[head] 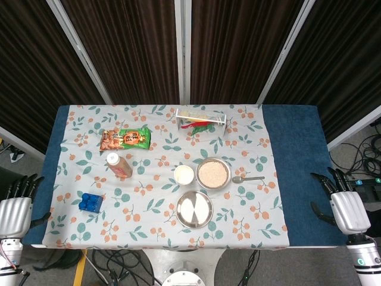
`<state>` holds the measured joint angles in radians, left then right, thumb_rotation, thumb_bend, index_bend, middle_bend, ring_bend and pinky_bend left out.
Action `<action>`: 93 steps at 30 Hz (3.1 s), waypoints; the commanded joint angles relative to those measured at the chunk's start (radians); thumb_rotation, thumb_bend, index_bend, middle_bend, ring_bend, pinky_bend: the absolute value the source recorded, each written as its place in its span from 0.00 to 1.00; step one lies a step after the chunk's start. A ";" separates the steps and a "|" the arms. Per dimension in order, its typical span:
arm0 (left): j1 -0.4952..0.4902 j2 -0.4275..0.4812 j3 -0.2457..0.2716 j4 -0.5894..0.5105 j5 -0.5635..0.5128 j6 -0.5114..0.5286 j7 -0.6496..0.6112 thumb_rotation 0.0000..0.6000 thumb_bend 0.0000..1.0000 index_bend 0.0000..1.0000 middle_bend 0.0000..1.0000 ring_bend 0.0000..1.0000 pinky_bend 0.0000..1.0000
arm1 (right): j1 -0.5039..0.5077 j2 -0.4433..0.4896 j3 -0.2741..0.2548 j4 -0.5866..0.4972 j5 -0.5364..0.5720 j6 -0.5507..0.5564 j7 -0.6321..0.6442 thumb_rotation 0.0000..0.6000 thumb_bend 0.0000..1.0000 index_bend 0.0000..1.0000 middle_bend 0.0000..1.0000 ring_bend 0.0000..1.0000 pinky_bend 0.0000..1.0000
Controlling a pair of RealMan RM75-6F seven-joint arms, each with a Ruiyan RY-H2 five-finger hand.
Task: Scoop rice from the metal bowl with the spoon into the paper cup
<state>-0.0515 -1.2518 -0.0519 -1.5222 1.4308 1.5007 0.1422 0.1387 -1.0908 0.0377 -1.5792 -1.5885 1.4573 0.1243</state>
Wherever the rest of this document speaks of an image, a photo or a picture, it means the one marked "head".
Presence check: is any small white cup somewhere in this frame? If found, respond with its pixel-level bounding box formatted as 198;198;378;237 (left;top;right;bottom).
173;164;195;186

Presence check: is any black cable bundle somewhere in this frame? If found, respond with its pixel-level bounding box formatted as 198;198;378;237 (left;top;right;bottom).
86;249;155;286
330;122;381;178

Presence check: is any brown drink bottle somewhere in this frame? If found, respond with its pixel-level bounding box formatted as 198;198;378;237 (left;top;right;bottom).
106;152;133;179

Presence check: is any blue toy block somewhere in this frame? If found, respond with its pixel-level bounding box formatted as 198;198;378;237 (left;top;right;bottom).
79;192;104;214

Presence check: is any red chili pepper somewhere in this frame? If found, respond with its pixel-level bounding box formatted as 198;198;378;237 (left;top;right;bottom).
180;120;211;129

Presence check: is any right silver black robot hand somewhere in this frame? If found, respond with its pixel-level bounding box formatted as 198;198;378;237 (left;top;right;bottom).
310;166;371;237

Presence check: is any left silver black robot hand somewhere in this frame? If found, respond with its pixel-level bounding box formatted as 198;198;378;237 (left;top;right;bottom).
0;173;52;240

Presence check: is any metal spoon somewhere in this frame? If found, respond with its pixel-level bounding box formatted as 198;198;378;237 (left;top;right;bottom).
232;175;266;184

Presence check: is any blue table cover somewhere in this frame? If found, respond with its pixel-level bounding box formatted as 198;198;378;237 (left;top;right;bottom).
22;104;357;247

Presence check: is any green chili pepper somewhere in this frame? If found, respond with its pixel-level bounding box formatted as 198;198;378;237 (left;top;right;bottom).
191;123;215;135

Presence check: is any floral tablecloth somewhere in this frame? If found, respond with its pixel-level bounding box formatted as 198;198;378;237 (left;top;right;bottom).
41;104;289;250

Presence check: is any bowl of pink grains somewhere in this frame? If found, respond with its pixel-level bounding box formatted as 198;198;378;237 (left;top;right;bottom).
195;157;232;190

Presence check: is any green orange snack bag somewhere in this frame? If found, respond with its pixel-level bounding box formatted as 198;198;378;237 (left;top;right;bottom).
99;126;152;152

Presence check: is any empty steel plate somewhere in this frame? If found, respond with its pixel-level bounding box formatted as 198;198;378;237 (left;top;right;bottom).
176;191;214;229

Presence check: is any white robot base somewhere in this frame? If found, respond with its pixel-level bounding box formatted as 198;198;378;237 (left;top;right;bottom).
139;248;227;286

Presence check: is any black power strip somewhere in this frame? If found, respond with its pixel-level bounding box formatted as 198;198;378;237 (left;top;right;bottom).
348;178;381;187

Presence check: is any silver partition post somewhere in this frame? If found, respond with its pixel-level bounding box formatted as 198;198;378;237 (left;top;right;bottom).
0;126;45;161
256;0;316;105
174;0;192;105
327;104;381;151
46;0;113;105

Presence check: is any clear plastic box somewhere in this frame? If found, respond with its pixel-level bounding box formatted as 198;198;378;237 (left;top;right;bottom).
175;108;229;137

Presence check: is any yellow floor tape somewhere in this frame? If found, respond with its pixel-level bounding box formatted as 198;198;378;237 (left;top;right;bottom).
73;249;88;286

